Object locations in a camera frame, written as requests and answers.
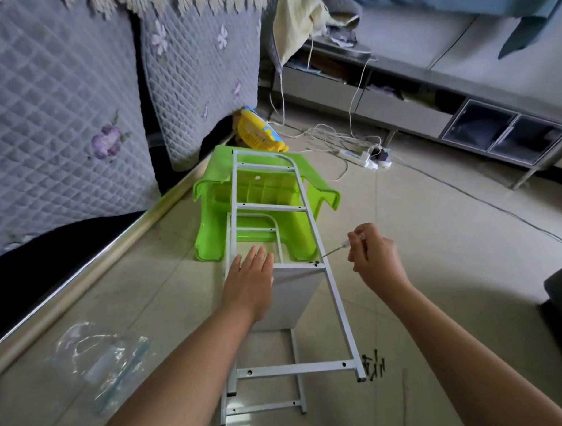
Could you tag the blue cloth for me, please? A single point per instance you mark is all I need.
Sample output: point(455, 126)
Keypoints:
point(472, 10)

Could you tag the white wooden board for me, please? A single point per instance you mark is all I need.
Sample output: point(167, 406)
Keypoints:
point(292, 298)

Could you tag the pile of black screws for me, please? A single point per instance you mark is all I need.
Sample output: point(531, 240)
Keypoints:
point(374, 365)

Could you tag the person's left hand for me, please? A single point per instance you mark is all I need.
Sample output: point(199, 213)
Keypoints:
point(249, 281)

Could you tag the clear plastic screw bag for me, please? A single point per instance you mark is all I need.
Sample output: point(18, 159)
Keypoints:
point(96, 365)

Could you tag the grey sofa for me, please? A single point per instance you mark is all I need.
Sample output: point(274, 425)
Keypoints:
point(558, 321)

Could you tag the person's left forearm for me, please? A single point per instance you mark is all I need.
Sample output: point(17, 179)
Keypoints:
point(179, 373)

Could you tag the long white power strip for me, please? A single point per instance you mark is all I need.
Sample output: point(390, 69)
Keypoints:
point(355, 158)

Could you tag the grey textured furniture cover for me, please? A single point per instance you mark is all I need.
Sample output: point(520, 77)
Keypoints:
point(73, 111)

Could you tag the person's right hand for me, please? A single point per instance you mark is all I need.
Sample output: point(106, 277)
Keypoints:
point(376, 258)

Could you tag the yellow plastic basket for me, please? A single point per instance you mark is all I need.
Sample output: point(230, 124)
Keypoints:
point(259, 132)

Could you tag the person's right forearm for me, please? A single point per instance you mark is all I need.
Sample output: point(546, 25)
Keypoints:
point(478, 365)

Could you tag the white power strip with plugs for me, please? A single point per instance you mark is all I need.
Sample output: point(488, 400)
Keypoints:
point(382, 159)

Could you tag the grey marble TV cabinet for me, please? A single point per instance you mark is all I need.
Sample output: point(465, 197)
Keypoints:
point(451, 97)

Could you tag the chrome metal base rail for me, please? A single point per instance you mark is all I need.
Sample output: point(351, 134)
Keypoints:
point(76, 277)

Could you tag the green plastic stool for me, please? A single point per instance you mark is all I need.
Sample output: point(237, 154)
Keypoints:
point(213, 190)

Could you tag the white metal frame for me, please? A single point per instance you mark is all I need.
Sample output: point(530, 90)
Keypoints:
point(294, 367)
point(265, 405)

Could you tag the pile of pale cloth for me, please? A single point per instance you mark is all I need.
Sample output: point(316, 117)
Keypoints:
point(302, 18)

